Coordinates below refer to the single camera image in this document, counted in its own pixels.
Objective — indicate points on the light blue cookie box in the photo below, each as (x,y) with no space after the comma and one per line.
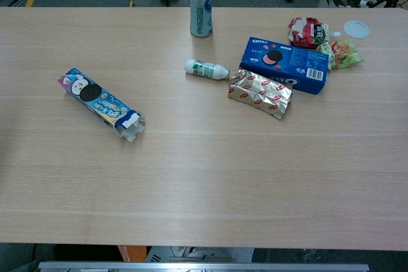
(95,100)

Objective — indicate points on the white robot base unit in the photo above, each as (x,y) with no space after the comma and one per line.
(199,253)

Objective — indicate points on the dark blue Oreo box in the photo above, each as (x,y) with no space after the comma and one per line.
(287,63)

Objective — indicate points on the tall white drink bottle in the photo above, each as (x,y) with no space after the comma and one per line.
(201,7)

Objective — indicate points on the red white spout pouch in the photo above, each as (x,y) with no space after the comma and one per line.
(307,33)

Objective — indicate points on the orange base panel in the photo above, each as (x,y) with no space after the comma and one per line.
(129,253)

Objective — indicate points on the green snack packet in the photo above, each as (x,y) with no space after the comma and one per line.
(342,53)

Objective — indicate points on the round white plastic lid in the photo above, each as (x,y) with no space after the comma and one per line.
(356,29)

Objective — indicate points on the silver aluminium rail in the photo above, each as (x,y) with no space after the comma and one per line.
(204,267)

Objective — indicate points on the small white green-label bottle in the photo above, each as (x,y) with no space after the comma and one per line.
(205,68)

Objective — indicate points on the gold foil snack bag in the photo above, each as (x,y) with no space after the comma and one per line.
(259,93)

